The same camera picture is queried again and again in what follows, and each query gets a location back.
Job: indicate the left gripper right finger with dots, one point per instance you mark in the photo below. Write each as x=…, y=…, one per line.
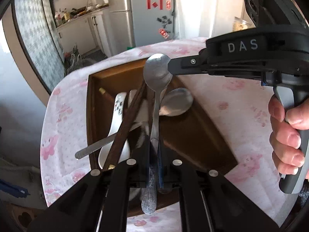
x=167, y=174

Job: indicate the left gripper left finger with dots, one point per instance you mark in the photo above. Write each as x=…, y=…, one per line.
x=140, y=170

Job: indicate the dark wooden chopstick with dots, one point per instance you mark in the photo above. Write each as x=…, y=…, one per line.
x=117, y=147

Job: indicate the white ceramic soup spoon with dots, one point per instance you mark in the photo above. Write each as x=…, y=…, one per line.
x=117, y=118

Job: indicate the steel cake server spatula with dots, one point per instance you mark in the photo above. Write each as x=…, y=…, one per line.
x=106, y=142

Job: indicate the steel spoon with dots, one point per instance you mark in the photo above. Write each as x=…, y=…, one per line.
x=176, y=102
x=157, y=78

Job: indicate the white kitchen counter cabinet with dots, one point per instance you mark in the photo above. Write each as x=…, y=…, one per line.
x=88, y=33

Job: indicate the person's right hand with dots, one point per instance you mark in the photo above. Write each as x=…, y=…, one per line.
x=285, y=138

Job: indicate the orange snack packages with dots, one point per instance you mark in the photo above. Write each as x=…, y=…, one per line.
x=240, y=24

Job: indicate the brown wooden utensil tray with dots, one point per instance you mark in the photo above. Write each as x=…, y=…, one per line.
x=192, y=135

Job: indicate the pink floral tablecloth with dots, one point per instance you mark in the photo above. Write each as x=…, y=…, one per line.
x=238, y=107

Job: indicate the silver refrigerator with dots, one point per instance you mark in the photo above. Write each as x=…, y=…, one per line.
x=137, y=23

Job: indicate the patterned sliding glass door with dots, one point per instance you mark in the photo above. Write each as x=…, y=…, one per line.
x=38, y=35

